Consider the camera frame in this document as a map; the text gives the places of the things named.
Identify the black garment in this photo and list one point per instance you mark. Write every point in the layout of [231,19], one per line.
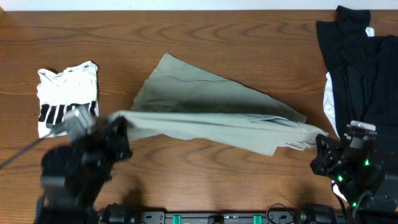
[363,73]

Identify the khaki green shorts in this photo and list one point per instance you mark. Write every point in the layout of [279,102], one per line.
[185,102]

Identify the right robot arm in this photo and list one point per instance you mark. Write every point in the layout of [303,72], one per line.
[364,174]

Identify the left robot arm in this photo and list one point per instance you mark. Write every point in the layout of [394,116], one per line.
[73,175]

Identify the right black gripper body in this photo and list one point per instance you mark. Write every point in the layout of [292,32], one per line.
[346,172]

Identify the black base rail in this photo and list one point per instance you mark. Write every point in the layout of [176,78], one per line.
[275,214]

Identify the white garment under pile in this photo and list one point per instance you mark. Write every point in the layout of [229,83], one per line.
[329,110]

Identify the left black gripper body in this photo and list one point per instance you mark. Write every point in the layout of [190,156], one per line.
[112,140]

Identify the folded white printed t-shirt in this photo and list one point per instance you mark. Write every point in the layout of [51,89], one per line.
[61,92]

